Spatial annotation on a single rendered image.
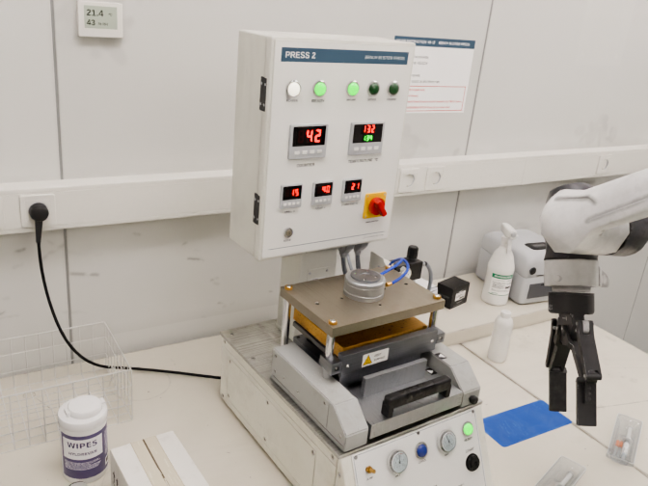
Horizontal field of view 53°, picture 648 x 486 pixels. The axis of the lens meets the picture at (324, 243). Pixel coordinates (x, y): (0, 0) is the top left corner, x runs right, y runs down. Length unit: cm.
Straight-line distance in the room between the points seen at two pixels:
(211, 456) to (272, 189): 56
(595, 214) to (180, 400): 98
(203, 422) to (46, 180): 63
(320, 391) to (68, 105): 81
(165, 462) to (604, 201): 85
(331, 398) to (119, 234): 72
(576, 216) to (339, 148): 48
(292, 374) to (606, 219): 60
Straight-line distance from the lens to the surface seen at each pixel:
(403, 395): 116
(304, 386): 119
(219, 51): 158
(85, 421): 128
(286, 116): 119
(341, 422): 112
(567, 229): 103
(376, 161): 133
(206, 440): 144
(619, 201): 100
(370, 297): 122
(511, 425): 162
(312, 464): 123
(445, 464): 129
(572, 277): 115
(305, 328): 126
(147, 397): 156
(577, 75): 239
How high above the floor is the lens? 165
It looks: 21 degrees down
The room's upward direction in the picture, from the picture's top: 6 degrees clockwise
